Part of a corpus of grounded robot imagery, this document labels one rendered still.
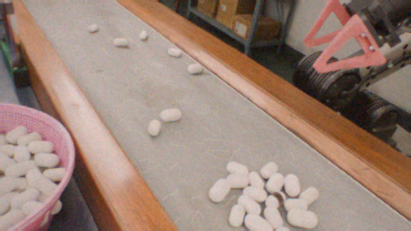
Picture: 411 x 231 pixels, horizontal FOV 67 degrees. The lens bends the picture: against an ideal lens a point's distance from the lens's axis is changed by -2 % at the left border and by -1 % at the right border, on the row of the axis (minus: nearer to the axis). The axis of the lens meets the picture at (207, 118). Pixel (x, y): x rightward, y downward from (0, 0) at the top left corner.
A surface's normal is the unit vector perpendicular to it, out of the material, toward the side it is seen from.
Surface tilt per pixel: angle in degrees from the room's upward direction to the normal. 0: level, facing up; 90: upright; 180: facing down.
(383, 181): 45
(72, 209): 0
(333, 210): 0
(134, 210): 0
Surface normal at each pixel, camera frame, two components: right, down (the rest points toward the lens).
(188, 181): 0.16, -0.82
